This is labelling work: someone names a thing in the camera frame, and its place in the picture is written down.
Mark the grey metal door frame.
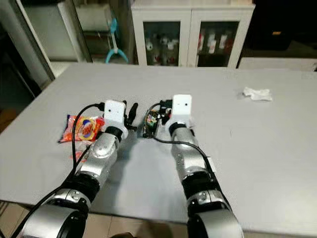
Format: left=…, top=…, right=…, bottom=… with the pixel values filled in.
left=7, top=0, right=56, bottom=82

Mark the orange snack wrapper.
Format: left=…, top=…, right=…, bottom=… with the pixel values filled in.
left=59, top=115, right=106, bottom=144

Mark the teal plastic hanger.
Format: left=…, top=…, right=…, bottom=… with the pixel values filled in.
left=105, top=19, right=130, bottom=64

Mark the white glass door cabinet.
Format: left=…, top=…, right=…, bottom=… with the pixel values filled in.
left=131, top=0, right=256, bottom=68

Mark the white low bench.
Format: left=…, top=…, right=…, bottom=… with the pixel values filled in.
left=238, top=57, right=317, bottom=71

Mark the dark colourful snack wrapper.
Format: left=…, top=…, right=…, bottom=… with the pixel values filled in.
left=143, top=108, right=160, bottom=139

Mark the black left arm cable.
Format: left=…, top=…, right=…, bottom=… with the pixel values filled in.
left=10, top=103, right=106, bottom=238

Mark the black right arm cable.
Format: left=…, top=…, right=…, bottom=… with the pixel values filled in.
left=149, top=102, right=231, bottom=204

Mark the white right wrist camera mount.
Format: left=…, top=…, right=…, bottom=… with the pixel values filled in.
left=166, top=94, right=193, bottom=131

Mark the white storage box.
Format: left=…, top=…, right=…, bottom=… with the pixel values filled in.
left=77, top=5, right=113, bottom=32

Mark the small red wrapper scrap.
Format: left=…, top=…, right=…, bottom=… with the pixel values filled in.
left=71, top=149, right=93, bottom=164

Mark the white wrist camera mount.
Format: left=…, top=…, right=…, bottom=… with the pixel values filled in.
left=104, top=100, right=128, bottom=137
left=166, top=94, right=193, bottom=131

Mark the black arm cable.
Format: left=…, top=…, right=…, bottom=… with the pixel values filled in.
left=149, top=102, right=231, bottom=204
left=10, top=103, right=106, bottom=238

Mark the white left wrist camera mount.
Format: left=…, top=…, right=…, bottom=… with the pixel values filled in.
left=104, top=100, right=128, bottom=137

